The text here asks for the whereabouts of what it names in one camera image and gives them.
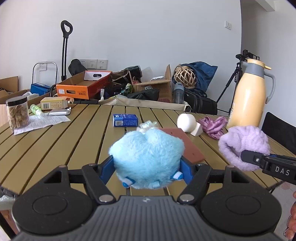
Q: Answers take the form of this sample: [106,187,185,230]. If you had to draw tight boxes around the person's right hand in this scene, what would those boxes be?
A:
[286,190,296,240]

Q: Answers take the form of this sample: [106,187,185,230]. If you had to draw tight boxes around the orange cardboard box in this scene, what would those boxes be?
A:
[55,71,113,100]

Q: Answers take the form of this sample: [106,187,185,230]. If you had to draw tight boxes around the silver hand truck frame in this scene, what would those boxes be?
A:
[32,61,58,85]

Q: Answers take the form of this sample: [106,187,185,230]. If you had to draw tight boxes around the clear plastic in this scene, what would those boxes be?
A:
[137,120,160,133]

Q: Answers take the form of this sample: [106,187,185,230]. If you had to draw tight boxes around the clear jar with black lid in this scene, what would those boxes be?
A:
[6,96,30,129]

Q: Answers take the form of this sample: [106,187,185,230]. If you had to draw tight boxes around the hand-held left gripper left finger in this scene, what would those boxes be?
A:
[44,155,116,205]

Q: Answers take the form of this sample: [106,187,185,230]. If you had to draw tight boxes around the brown open cardboard box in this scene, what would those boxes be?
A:
[132,64,173,103]

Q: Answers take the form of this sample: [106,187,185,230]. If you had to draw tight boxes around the light blue plush toy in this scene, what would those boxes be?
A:
[108,128,186,190]

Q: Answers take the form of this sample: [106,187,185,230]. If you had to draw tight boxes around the small green bottle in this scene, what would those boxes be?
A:
[30,104,44,117]

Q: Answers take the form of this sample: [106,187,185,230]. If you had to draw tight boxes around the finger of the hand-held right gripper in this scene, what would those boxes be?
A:
[240,150,296,167]

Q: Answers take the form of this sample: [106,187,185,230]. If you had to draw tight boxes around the silver foil pouch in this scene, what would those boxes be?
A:
[48,107,72,116]

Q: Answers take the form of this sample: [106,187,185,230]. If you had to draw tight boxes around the white foam wedge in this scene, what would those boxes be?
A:
[190,123,204,137]

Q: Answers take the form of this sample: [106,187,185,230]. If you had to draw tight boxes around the black camera tripod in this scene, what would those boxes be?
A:
[216,49,260,116]

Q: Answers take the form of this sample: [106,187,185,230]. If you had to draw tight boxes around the green snack packet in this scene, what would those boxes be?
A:
[121,83,133,96]

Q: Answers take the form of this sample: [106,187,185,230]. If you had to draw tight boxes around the blue fabric bag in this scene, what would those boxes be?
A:
[178,61,218,96]

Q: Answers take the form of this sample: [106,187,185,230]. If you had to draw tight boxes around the white plastic container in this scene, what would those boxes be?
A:
[22,91,40,102]

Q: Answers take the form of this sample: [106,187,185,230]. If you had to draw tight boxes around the white and orange box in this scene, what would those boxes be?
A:
[84,71,112,81]

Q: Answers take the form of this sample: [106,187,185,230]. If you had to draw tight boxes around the dark green bag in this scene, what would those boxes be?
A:
[112,65,142,85]

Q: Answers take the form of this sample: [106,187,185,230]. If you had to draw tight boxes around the beige folding wagon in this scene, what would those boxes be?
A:
[99,94,192,112]

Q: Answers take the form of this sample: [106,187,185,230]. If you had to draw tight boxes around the small blue box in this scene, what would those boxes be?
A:
[113,113,139,127]

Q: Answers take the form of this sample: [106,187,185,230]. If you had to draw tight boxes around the black duffel bag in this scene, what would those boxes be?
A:
[184,89,218,115]

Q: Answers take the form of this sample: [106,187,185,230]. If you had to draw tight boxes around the lavender plush toy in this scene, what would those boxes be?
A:
[218,125,270,171]

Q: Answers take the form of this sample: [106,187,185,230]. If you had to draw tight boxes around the blue crate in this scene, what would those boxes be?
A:
[31,83,52,96]

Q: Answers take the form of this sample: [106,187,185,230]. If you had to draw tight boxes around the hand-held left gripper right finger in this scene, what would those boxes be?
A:
[177,156,251,205]

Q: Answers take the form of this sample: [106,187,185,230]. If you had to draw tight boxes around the khaki folding slatted table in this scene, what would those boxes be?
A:
[0,103,296,204]

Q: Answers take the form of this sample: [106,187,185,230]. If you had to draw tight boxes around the black cloth pouch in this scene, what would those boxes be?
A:
[127,89,160,102]

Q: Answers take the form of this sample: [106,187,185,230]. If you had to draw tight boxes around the woven rattan ball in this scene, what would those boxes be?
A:
[173,65,197,88]

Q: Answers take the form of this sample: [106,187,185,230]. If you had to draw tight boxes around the white cup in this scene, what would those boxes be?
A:
[177,113,197,133]

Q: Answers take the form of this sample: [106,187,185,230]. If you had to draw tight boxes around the black folding chair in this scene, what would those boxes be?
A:
[261,112,296,137]

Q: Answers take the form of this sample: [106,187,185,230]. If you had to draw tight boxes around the black wagon pull handle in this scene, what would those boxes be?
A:
[60,20,74,81]

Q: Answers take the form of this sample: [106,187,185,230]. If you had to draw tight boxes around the printed paper sheet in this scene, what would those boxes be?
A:
[14,115,71,135]

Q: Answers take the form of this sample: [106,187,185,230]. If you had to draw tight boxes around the brown board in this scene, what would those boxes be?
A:
[158,127,206,164]

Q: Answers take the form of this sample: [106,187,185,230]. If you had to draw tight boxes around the grey blue water bottle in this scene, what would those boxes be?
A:
[172,82,185,105]

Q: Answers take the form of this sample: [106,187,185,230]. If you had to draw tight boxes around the pink satin scrunchie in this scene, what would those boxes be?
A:
[198,116,227,140]

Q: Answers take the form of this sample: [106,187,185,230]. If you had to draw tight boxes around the beige carton box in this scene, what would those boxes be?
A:
[40,97,74,110]

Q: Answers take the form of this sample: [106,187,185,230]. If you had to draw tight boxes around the yellow thermos jug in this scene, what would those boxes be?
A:
[227,58,276,130]

